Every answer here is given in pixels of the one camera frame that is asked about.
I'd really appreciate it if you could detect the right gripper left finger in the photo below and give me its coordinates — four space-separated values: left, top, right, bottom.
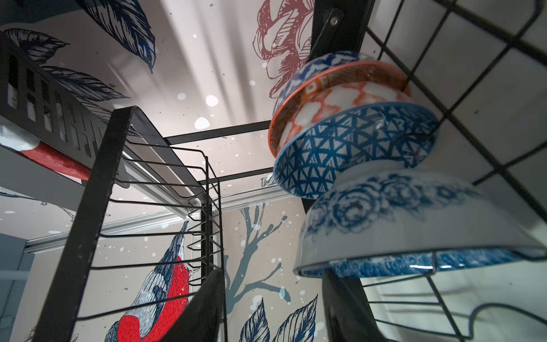
160 269 224 342

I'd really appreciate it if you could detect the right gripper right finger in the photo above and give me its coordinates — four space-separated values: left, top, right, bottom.
322 270 387 342

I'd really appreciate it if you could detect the black wire dish rack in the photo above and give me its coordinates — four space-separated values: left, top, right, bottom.
32 1 546 341

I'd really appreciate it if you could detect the blue floral ceramic bowl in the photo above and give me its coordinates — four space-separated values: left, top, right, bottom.
293 160 546 278

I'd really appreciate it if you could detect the blue triangle patterned bowl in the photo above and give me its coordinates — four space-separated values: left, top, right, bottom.
273 102 439 200

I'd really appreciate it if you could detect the orange patterned ceramic bowl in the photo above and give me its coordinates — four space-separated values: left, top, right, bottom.
268 51 412 156

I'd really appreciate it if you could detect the red cassava chips bag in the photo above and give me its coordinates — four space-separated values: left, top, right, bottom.
1 123 91 181

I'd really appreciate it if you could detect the black wall shelf basket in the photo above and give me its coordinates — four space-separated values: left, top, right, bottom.
0 31 206 206

